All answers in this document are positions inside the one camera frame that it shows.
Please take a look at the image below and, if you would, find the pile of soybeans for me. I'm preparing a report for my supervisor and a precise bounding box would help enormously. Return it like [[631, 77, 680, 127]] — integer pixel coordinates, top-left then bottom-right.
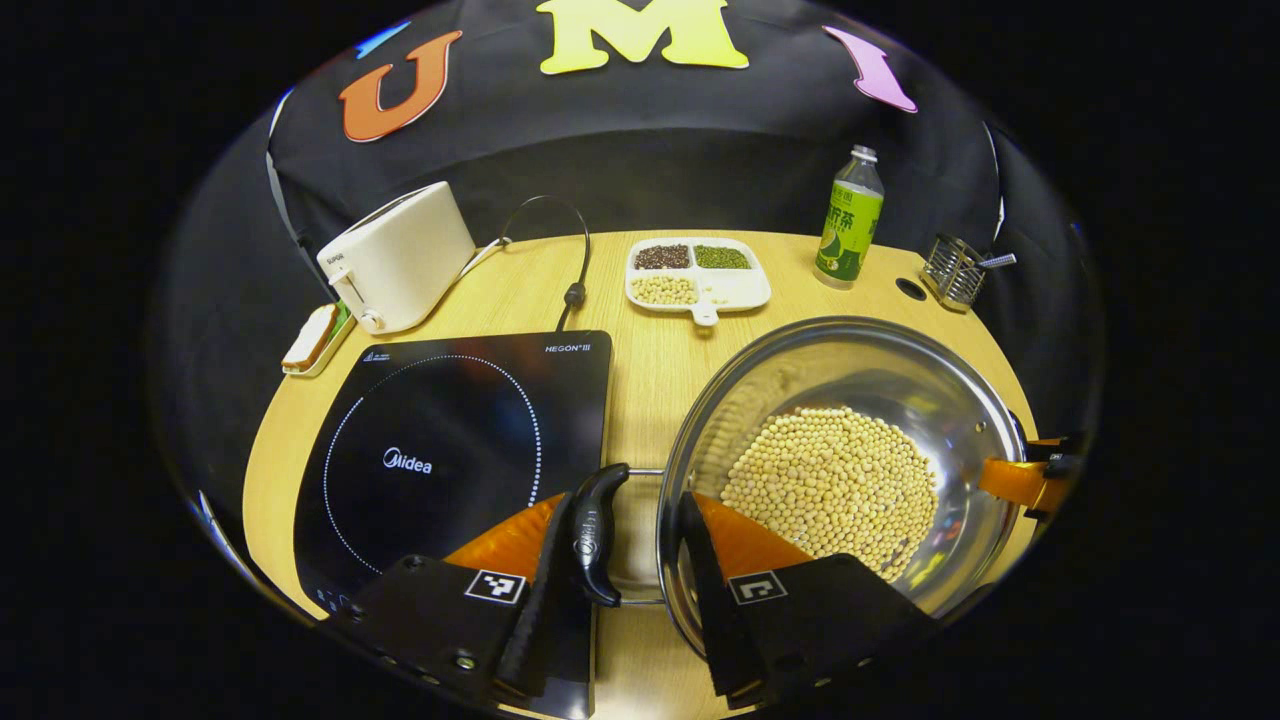
[[720, 405, 941, 584]]

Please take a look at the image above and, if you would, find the white toaster cable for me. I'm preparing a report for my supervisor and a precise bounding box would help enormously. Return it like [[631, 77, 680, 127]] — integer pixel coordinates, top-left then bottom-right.
[[458, 237, 511, 283]]

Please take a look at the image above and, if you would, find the black power cable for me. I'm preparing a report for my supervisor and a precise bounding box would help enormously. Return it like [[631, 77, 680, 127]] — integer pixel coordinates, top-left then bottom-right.
[[497, 195, 593, 333]]

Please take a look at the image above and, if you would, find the white sandwich plate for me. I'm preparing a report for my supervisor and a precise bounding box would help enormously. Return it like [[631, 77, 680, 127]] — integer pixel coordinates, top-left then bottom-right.
[[281, 300, 357, 379]]

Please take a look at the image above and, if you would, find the white toaster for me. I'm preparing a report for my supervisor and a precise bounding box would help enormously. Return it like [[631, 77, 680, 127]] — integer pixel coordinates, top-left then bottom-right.
[[317, 181, 478, 335]]

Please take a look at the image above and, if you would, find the stainless steel pot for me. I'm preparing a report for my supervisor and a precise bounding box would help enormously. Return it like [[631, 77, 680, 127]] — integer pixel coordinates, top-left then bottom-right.
[[572, 316, 1031, 663]]

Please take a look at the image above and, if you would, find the green drink bottle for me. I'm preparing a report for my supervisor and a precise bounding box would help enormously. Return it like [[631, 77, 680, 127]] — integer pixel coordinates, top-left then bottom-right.
[[814, 145, 885, 291]]

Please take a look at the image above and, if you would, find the white divided bean tray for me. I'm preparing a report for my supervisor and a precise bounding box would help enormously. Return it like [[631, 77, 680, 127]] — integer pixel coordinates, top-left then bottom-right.
[[625, 237, 772, 328]]

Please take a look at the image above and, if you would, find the wire utensil holder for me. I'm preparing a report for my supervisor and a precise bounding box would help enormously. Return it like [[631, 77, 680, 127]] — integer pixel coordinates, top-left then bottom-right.
[[920, 233, 991, 313]]

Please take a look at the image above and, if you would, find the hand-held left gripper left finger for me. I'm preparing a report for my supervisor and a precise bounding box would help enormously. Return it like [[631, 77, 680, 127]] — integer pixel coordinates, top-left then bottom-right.
[[320, 492, 579, 706]]

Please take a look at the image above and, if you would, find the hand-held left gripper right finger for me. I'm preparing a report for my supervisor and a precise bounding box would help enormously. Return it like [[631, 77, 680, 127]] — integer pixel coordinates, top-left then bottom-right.
[[680, 492, 941, 707]]

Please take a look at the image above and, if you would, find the toast sandwich with lettuce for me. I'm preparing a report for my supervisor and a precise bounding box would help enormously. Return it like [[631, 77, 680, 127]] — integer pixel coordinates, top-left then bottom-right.
[[283, 303, 341, 372]]

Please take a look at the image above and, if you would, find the black induction cooktop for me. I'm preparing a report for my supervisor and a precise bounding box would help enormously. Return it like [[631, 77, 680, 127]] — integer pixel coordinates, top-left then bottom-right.
[[293, 330, 613, 719]]

